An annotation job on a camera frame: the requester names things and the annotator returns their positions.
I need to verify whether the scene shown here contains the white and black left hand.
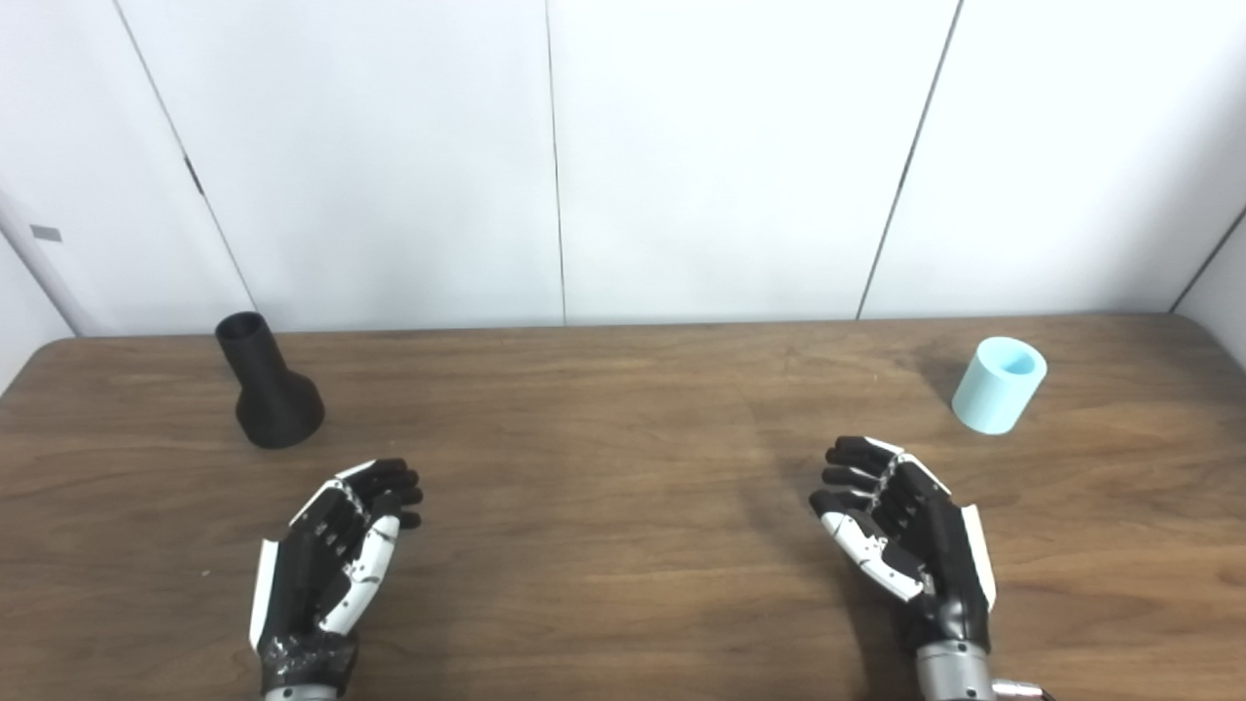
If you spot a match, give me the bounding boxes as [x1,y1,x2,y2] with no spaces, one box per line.
[249,458,425,697]

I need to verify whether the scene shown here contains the white and black right hand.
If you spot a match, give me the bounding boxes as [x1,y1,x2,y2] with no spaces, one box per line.
[809,435,998,655]

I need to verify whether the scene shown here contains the black flared nozzle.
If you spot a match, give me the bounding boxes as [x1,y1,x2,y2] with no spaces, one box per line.
[215,312,325,450]

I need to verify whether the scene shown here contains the light-blue short hose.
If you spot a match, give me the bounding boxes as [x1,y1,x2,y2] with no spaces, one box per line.
[951,337,1048,435]

